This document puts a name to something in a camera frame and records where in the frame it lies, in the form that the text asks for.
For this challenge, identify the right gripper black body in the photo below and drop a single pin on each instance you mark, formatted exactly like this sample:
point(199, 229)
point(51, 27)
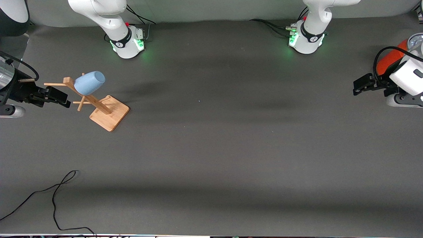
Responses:
point(20, 90)

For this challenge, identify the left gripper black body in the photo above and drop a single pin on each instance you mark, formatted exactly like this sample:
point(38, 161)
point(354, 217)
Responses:
point(382, 85)

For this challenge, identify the light blue plastic cup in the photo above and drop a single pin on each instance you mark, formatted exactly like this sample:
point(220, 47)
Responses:
point(87, 83)

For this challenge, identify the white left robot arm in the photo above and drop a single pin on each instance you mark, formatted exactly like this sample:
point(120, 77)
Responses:
point(310, 29)

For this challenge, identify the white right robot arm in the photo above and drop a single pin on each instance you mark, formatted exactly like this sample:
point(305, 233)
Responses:
point(112, 19)

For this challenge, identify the wooden cup rack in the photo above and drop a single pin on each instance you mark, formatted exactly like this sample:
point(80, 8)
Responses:
point(109, 117)

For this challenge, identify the orange cylindrical can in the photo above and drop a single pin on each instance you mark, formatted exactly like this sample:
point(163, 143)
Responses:
point(390, 59)

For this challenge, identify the dark grey table mat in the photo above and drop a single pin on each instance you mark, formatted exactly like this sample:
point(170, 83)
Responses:
point(231, 165)

